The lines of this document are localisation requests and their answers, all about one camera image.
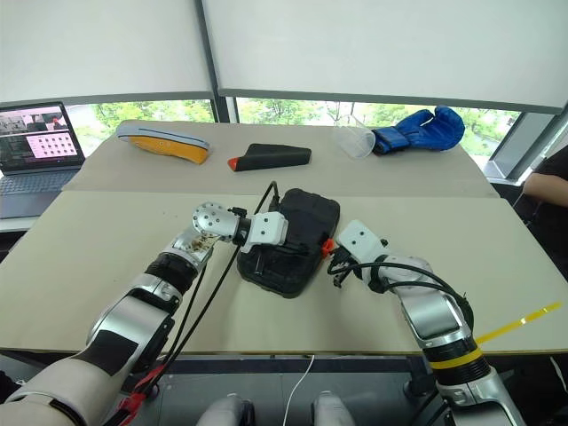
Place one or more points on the seated bystander person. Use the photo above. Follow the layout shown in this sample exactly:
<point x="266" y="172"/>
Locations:
<point x="548" y="186"/>

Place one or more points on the grey laptop computer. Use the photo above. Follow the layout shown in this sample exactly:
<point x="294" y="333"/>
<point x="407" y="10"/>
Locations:
<point x="31" y="146"/>

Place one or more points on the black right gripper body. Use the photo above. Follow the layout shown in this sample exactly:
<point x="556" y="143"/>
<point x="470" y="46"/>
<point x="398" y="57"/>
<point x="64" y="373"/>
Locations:
<point x="348" y="268"/>

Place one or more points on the grey yellow zip pouch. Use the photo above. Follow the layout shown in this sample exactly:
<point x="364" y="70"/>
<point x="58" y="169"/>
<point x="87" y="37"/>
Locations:
<point x="164" y="142"/>

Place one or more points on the grey rounded robot shape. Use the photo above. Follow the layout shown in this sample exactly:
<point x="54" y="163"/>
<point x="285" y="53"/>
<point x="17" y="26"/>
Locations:
<point x="333" y="410"/>
<point x="224" y="410"/>

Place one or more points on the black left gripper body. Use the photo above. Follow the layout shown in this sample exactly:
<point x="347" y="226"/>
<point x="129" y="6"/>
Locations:
<point x="266" y="249"/>

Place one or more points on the orange case latch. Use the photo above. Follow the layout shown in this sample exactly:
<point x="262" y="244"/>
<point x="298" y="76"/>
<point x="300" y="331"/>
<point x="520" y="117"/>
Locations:
<point x="327" y="247"/>

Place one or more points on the black plastic tool case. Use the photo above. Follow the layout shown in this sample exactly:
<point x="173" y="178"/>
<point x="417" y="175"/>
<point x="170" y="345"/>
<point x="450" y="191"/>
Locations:
<point x="310" y="213"/>

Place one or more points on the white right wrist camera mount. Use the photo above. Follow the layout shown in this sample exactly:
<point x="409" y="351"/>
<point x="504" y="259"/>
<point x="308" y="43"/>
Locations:
<point x="359" y="242"/>

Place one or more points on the dark window frame post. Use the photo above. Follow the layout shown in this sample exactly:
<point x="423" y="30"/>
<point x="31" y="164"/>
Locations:
<point x="217" y="75"/>

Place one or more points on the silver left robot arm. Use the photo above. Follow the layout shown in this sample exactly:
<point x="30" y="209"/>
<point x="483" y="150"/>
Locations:
<point x="128" y="319"/>

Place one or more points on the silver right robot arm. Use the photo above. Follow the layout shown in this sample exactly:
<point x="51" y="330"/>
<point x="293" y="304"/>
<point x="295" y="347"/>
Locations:
<point x="430" y="310"/>

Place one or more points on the black red folded pouch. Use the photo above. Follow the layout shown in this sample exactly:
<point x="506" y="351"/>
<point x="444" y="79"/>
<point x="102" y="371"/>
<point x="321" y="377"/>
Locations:
<point x="275" y="157"/>

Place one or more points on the white roller blind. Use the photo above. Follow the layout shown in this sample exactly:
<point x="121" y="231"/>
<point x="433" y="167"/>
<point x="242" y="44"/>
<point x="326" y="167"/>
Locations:
<point x="97" y="44"/>
<point x="381" y="49"/>

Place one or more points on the blue boxing glove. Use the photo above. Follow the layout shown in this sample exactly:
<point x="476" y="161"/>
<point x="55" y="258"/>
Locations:
<point x="426" y="131"/>

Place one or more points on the clear plastic cup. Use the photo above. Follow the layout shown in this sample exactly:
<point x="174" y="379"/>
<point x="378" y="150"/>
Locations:
<point x="355" y="139"/>

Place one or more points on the grey window side column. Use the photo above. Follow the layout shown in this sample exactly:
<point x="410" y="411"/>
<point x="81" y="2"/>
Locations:
<point x="519" y="146"/>

